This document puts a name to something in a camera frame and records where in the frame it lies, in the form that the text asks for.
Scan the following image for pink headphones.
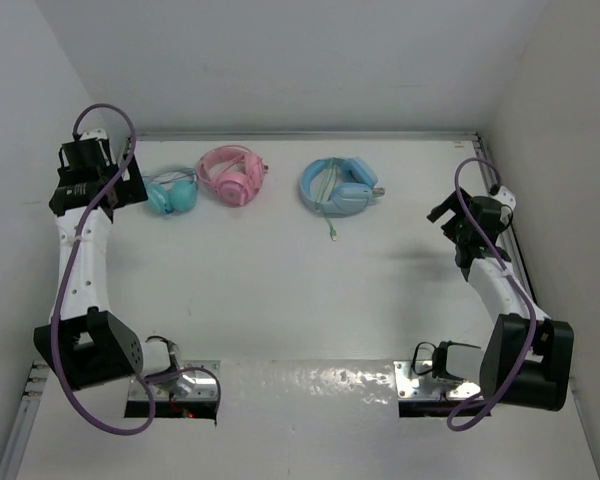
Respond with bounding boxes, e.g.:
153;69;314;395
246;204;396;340
196;145;268;207

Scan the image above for light blue headphones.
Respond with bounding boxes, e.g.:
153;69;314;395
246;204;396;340
299;157;386;217

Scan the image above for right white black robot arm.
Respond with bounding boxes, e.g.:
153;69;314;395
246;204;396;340
427;187;574;411

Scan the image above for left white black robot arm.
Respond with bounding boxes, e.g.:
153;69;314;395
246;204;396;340
34;129;176;391

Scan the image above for teal headphones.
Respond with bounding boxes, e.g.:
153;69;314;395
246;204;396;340
143;167;198;215

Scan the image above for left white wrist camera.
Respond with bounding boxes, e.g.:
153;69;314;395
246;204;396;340
78;128;109;142

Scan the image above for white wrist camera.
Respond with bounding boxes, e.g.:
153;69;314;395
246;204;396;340
489;184;516;218
78;128;109;142

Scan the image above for right aluminium frame rail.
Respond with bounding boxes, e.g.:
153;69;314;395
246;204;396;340
472;137;549;321

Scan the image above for aluminium frame rail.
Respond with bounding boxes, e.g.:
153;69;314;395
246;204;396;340
138;131;480;142
117;136;133;165
472;137;549;321

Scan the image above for left aluminium frame rail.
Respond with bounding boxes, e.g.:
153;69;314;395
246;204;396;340
117;136;133;165

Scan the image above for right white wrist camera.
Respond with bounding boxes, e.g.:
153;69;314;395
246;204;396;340
489;184;516;218

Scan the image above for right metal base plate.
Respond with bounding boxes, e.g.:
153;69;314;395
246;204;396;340
393;360;480;402

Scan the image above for metal base plate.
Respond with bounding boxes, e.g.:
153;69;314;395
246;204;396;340
393;360;480;402
149;360;221;402

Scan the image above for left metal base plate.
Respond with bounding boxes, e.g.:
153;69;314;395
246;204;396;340
149;360;221;402

